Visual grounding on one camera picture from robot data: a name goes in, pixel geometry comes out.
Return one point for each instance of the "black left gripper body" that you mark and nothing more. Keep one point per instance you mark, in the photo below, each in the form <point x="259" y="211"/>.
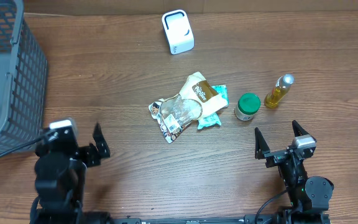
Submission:
<point x="86" y="150"/>

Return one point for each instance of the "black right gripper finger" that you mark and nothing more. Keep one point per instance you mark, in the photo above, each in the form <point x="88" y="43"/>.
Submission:
<point x="299" y="132"/>
<point x="261" y="147"/>

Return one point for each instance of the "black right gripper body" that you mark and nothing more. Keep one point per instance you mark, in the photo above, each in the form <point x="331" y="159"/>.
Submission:
<point x="276" y="158"/>

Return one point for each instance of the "green lid seasoning jar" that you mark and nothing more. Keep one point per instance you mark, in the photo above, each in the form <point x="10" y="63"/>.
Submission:
<point x="247" y="106"/>

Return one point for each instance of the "yellow dish soap bottle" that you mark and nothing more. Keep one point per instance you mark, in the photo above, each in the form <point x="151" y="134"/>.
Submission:
<point x="280" y="89"/>

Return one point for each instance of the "teal snack packet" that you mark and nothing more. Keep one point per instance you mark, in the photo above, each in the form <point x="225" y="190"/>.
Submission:
<point x="211" y="120"/>

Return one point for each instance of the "brown and white snack bag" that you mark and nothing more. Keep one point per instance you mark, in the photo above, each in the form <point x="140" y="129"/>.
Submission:
<point x="196" y="100"/>

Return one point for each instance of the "green white tissue pack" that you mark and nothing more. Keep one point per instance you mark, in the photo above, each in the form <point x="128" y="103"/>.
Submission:
<point x="222" y="89"/>

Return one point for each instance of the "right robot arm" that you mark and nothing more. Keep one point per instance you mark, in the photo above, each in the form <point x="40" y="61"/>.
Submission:
<point x="309" y="196"/>

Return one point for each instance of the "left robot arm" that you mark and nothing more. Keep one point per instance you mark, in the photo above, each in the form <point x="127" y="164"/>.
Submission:
<point x="60" y="174"/>

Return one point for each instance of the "white barcode scanner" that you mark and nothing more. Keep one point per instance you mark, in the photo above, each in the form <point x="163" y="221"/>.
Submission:
<point x="178" y="31"/>

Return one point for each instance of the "grey plastic mesh basket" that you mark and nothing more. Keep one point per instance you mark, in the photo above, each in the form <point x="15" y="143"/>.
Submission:
<point x="23" y="78"/>

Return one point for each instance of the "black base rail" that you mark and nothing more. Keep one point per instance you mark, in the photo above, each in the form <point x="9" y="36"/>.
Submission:
<point x="191" y="221"/>

